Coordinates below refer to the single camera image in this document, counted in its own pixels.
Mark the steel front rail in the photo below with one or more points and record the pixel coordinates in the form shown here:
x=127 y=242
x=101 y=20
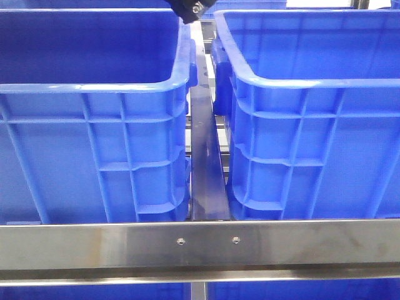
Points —
x=167 y=252

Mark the blue crate lower left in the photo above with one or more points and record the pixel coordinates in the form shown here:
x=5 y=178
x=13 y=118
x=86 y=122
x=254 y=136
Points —
x=127 y=291

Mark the blue crate lower right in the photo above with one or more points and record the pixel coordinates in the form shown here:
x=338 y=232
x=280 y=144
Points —
x=313 y=289

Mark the steel lower post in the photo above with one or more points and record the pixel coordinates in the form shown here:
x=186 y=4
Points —
x=199 y=291

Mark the blue crate front right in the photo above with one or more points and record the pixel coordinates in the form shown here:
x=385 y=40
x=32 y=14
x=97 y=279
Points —
x=311 y=102

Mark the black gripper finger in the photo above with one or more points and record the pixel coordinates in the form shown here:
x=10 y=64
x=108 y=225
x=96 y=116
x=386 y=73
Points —
x=190 y=10

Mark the blue crate rear right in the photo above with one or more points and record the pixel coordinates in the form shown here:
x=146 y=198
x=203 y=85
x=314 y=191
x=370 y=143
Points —
x=243 y=4

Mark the blue crate front left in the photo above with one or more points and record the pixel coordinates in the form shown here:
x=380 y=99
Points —
x=93 y=115

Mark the steel centre divider bar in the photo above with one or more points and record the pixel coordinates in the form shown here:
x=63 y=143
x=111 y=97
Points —
x=209 y=200

